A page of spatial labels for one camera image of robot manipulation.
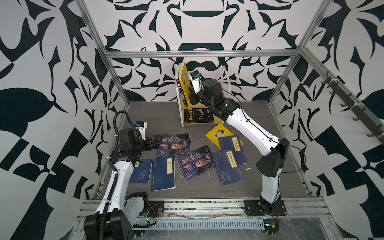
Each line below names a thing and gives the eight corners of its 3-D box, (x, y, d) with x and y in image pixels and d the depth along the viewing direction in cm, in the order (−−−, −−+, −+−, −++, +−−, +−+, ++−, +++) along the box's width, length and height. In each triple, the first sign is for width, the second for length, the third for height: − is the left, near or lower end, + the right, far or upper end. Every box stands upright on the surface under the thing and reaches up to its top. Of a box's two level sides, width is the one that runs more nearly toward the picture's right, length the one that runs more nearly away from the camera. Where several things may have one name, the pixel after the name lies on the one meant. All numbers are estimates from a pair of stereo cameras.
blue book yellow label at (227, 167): (221, 186, 83) (222, 184, 80) (212, 155, 94) (212, 152, 91) (243, 181, 84) (245, 179, 81) (232, 151, 95) (233, 148, 92)
